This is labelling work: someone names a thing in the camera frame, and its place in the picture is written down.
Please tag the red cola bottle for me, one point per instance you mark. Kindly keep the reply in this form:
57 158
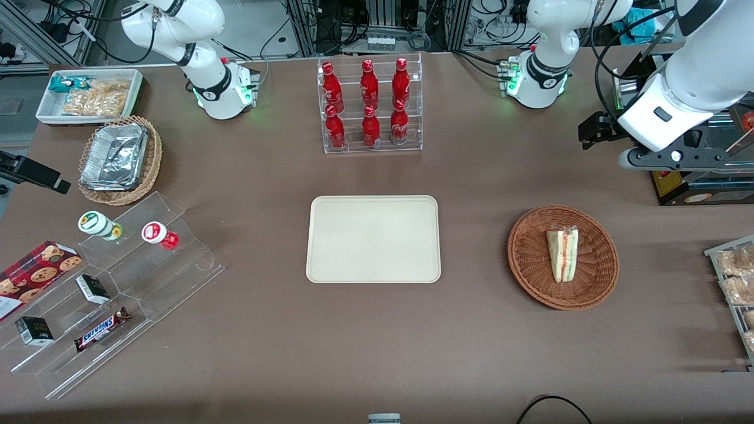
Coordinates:
401 82
399 125
369 85
336 131
371 129
331 88

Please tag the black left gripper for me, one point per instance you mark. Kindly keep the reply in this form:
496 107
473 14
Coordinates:
608 128

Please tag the red tartan cookie box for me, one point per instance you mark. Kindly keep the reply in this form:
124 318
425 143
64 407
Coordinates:
35 274

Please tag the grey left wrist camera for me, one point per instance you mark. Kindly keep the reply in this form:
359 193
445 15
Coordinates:
654 159

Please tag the small black box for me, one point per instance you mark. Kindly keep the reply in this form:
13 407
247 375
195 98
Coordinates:
34 331
92 289

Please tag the grey metal tray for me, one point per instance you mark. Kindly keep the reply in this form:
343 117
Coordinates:
713 256

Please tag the teal cloth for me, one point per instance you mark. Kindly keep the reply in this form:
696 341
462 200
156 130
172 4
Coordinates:
636 26

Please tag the brown wicker basket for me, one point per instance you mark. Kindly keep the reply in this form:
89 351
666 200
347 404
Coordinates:
530 259

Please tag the white plastic bin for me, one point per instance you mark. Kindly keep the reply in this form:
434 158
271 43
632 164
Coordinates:
47 109

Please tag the clear bag of crackers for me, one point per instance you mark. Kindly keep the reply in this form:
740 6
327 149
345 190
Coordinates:
97 101

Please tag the wrapped triangle sandwich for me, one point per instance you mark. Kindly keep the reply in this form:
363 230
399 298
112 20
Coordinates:
562 256

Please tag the light wicker basket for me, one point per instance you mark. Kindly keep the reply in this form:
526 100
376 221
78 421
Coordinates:
152 150

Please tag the clear acrylic bottle rack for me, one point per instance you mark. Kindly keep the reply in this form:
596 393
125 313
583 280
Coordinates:
415 126

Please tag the green lid yogurt cup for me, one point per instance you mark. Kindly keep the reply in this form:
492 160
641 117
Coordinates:
97 224

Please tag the clear acrylic stand, snacks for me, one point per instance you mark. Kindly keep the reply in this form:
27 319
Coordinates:
59 365

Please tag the teal snack packet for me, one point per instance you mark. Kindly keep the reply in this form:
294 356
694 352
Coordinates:
66 83

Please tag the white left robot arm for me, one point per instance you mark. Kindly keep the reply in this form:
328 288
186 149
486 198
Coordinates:
695 76

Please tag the aluminium foil tray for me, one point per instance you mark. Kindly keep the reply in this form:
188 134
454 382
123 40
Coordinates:
115 158

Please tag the beige plastic tray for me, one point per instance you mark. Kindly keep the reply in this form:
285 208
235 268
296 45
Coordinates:
373 238

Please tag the clear bag of pastry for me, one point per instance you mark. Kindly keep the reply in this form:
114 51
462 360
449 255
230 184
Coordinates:
739 291
736 262

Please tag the small grey device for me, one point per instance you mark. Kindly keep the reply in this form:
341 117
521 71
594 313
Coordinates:
384 419

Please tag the Snickers chocolate bar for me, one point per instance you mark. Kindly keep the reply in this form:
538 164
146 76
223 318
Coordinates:
100 330

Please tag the clear acrylic stand, cups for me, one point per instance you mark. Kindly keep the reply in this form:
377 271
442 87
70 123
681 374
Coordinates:
177 277

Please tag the red lid yogurt cup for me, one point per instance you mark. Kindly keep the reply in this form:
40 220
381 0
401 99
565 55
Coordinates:
155 233

